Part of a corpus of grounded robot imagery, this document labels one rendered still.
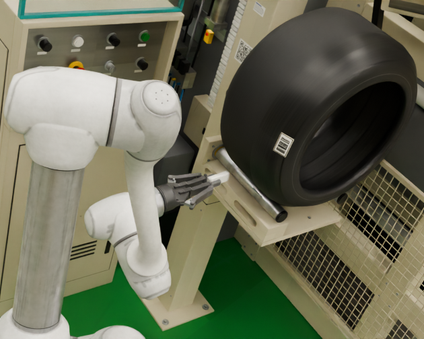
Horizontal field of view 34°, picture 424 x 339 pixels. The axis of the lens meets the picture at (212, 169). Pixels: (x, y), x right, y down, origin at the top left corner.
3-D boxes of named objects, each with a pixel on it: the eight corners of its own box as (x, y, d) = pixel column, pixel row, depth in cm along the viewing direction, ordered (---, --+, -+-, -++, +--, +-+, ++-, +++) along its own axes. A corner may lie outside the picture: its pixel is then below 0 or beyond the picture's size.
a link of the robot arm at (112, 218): (125, 198, 190) (145, 239, 187) (74, 215, 182) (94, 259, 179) (136, 181, 181) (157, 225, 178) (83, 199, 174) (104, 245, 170)
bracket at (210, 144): (196, 160, 233) (204, 137, 227) (282, 142, 256) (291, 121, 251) (202, 166, 231) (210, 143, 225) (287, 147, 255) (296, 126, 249)
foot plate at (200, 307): (130, 284, 295) (130, 281, 294) (180, 268, 311) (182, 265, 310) (162, 331, 280) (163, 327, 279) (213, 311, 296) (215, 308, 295)
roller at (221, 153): (217, 157, 234) (210, 153, 230) (226, 147, 234) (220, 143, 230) (280, 224, 215) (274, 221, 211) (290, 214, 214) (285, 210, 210)
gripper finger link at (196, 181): (173, 198, 192) (171, 194, 193) (206, 185, 198) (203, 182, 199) (175, 187, 190) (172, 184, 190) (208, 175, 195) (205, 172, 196)
